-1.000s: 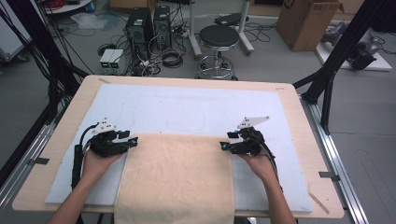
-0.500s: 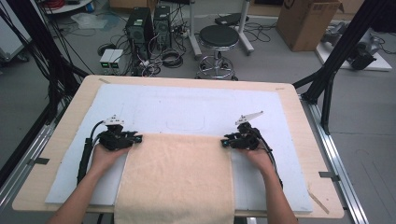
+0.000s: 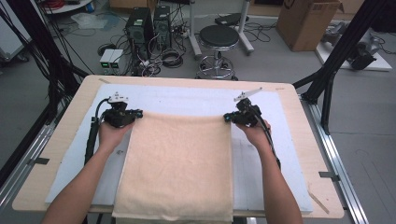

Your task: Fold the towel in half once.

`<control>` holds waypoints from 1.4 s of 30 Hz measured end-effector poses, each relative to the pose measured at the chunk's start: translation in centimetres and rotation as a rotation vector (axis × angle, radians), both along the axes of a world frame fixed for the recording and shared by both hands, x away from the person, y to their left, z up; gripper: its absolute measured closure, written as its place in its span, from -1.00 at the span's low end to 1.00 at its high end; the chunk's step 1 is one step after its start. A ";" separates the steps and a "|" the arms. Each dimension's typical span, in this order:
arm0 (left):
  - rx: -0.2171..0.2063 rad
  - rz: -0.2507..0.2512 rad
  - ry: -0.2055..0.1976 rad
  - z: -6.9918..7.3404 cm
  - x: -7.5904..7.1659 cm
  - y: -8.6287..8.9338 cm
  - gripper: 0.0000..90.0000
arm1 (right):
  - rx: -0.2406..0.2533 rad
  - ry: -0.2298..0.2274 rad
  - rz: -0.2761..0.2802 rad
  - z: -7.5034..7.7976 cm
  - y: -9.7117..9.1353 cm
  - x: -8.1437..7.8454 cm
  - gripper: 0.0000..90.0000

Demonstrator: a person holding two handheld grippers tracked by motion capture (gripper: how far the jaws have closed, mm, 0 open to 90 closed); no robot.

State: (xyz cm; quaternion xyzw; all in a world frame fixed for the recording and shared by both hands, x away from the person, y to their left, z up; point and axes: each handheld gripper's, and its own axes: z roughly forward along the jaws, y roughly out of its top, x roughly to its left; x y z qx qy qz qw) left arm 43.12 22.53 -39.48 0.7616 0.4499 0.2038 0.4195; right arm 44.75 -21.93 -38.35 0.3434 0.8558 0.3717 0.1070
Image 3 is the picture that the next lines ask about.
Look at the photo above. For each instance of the white desk leg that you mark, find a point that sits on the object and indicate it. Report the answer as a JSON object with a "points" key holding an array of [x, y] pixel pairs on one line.
{"points": [[194, 37], [244, 31]]}

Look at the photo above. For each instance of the cream towel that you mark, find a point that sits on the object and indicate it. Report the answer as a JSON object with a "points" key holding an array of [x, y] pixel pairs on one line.
{"points": [[177, 165]]}

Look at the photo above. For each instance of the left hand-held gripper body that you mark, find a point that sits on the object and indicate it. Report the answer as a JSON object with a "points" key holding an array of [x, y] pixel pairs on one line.
{"points": [[118, 116]]}

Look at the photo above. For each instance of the person's left hand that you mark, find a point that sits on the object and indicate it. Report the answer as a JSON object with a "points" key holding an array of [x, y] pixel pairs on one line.
{"points": [[112, 137]]}

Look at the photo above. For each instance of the grey tape piece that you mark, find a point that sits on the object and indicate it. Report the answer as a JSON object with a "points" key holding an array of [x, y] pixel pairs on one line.
{"points": [[328, 175], [40, 160]]}

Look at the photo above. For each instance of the black round stool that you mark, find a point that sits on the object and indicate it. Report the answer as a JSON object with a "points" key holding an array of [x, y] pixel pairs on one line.
{"points": [[219, 35]]}

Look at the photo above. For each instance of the white round table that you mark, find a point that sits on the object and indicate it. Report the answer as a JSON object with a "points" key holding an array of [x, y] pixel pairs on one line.
{"points": [[73, 6]]}

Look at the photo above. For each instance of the flat black case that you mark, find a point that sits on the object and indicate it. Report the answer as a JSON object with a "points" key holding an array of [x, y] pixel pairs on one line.
{"points": [[230, 19]]}

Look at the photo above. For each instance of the white board with robot parts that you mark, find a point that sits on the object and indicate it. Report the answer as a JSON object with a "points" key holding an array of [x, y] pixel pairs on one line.
{"points": [[381, 63]]}

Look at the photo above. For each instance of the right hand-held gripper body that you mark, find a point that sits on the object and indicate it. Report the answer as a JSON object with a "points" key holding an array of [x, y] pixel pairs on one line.
{"points": [[247, 115]]}

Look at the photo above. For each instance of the person's right hand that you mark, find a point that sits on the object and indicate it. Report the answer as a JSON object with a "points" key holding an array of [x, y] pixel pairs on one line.
{"points": [[257, 137]]}

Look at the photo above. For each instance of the white foam mat with grid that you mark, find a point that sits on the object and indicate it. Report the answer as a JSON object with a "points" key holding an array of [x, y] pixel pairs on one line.
{"points": [[186, 99]]}

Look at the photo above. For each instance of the thin wooden stick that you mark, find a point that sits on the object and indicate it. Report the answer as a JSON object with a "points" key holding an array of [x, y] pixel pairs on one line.
{"points": [[318, 201]]}

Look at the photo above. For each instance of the wide black computer tower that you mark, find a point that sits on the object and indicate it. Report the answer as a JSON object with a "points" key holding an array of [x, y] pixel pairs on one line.
{"points": [[138, 29]]}

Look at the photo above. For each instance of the white power supply unit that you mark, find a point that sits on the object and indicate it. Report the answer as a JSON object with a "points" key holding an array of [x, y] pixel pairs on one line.
{"points": [[116, 60], [106, 60]]}

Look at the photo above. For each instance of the large cardboard box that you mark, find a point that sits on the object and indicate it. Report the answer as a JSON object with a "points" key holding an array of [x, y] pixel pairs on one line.
{"points": [[306, 25]]}

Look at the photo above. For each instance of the aluminium rail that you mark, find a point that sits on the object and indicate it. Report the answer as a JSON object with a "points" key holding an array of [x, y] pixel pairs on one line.
{"points": [[336, 155], [21, 168]]}

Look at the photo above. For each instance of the narrow black computer tower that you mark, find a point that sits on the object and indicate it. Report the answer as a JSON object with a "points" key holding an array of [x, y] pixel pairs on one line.
{"points": [[162, 26]]}

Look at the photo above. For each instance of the clear plastic bag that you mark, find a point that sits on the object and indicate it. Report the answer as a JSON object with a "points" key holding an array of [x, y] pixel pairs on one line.
{"points": [[88, 21]]}

